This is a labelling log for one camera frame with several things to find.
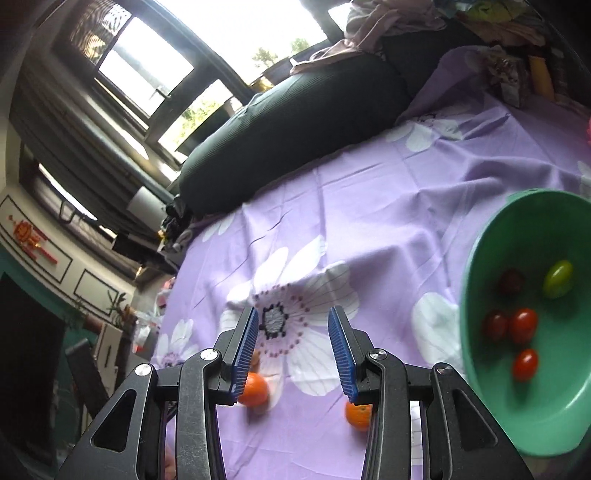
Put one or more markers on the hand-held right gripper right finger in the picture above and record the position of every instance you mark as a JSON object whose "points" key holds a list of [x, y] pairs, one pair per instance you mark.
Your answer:
{"points": [[341, 355]]}

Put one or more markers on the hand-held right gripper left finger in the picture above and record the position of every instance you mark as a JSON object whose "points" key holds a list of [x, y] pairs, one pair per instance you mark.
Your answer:
{"points": [[244, 355]]}

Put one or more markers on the orange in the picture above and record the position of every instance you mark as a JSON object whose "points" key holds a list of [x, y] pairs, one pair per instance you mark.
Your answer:
{"points": [[358, 415], [254, 390]]}

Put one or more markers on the red cherry tomato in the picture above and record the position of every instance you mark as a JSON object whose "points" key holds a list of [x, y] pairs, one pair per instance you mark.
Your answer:
{"points": [[511, 281], [495, 325], [525, 364], [523, 325]]}

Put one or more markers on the green plastic bowl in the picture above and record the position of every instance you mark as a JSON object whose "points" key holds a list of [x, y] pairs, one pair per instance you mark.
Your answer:
{"points": [[545, 415]]}

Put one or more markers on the green oval tomato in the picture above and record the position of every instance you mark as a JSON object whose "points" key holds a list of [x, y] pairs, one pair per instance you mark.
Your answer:
{"points": [[557, 279]]}

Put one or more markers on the brown longan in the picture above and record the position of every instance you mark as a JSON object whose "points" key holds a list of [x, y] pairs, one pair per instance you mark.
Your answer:
{"points": [[255, 360]]}

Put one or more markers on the potted plant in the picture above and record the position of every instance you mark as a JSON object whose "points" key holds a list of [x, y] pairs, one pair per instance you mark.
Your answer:
{"points": [[115, 307]]}

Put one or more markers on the purple floral bedsheet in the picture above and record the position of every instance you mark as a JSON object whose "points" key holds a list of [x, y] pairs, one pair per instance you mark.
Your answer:
{"points": [[369, 207]]}

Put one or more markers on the dark clothes heap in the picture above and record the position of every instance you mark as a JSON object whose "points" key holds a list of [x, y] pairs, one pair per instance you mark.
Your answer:
{"points": [[175, 221]]}

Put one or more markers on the white cylinder object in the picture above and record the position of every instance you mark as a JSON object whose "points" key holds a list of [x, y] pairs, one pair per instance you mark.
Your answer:
{"points": [[143, 204]]}

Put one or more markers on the dark green pillow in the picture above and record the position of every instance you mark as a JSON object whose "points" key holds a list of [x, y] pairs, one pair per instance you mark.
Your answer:
{"points": [[300, 124]]}

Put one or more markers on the snack bag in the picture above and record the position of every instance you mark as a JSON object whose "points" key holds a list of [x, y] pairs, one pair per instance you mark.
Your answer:
{"points": [[508, 78]]}

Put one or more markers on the pink clothes pile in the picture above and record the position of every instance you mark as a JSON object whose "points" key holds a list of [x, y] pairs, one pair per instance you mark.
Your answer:
{"points": [[369, 27]]}

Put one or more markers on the yellow packet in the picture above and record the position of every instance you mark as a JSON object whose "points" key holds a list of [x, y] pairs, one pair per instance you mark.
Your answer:
{"points": [[541, 76]]}

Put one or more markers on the red wall decoration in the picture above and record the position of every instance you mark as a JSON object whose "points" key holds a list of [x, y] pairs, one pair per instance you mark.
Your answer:
{"points": [[32, 240]]}

